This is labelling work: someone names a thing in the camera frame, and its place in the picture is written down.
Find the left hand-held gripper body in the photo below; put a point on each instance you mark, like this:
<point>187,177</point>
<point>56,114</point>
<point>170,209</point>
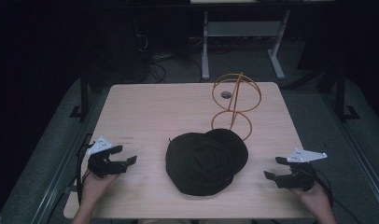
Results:
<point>101,165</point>

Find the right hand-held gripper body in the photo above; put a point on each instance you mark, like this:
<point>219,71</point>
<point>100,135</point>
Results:
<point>299,179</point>

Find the person's left hand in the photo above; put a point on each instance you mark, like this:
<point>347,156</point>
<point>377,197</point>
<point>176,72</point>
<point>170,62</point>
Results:
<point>95,186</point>

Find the white metal desk frame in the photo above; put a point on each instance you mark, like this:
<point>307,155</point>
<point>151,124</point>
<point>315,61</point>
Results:
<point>240,29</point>

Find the person's right hand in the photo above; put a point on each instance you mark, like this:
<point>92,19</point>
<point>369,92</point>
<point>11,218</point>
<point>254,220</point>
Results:
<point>315,199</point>

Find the black metal stand post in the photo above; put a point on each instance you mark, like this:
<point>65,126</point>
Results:
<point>340,93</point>

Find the black hat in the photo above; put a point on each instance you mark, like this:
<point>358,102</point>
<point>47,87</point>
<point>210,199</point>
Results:
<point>203,165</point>

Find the grey metal frame rail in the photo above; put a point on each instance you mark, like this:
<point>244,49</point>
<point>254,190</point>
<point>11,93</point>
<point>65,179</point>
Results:
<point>66,161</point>
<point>355,152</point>

